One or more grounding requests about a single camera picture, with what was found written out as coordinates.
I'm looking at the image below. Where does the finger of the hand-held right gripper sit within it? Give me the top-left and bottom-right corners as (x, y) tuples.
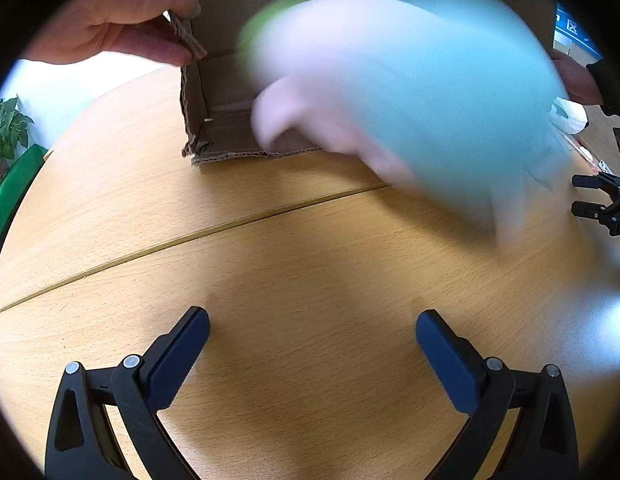
(572, 172), (620, 200)
(571, 195), (620, 237)

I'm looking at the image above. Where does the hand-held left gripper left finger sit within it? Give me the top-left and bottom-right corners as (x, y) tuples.
(45, 306), (211, 480)

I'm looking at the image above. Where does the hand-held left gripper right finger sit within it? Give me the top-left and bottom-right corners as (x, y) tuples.
(416, 310), (580, 480)

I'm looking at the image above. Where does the pink and blue plush toy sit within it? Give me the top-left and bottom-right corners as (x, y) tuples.
(237, 0), (573, 251)

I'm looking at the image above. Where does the brown cardboard box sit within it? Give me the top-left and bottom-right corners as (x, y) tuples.
(167, 0), (558, 168)

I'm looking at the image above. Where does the person's right forearm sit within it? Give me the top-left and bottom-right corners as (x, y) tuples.
(586, 52), (620, 116)

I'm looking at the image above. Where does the wooden desktop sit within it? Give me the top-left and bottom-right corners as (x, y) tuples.
(0, 62), (620, 480)

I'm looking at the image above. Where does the person's right hand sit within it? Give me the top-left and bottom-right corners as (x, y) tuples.
(552, 54), (601, 107)

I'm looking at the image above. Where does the person's left hand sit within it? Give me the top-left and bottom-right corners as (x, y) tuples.
(25, 0), (203, 67)

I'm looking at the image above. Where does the pink pen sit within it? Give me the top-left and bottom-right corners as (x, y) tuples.
(557, 127), (600, 173)

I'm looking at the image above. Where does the white crumpled plastic item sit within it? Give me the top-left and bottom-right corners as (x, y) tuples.
(547, 95), (589, 134)

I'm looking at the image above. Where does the glass partition with blue band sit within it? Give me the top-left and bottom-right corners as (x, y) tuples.
(554, 2), (603, 63)

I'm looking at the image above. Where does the green board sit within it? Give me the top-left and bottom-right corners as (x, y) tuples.
(0, 144), (50, 266)

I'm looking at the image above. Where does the green potted plant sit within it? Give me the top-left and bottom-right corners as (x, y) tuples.
(0, 96), (36, 173)

